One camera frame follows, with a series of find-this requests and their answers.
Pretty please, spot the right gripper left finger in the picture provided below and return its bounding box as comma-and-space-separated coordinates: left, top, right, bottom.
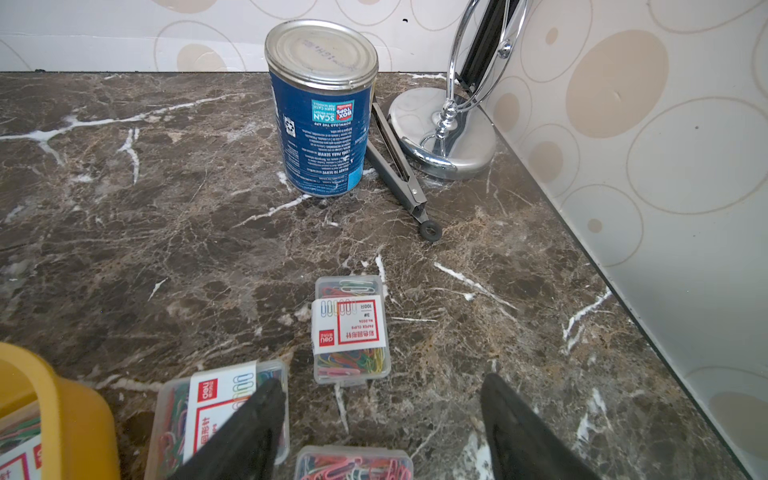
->
170, 378, 287, 480

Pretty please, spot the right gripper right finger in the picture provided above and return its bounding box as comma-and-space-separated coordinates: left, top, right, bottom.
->
480, 373, 598, 479

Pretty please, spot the clear paper clip box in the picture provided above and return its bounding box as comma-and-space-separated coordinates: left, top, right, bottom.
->
144, 360, 289, 479
295, 446, 414, 480
311, 275, 391, 387
0, 401, 42, 480

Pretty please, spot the yellow plastic storage tray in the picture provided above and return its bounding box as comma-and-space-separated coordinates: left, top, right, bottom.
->
1, 343, 120, 479

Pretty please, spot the black tool on table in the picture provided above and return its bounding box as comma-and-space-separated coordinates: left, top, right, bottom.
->
366, 100, 443, 243

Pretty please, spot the chrome hook stand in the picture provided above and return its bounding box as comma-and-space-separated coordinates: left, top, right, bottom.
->
388, 1, 531, 180

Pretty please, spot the blue tin can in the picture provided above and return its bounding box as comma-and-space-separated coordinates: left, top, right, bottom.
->
264, 19, 379, 197

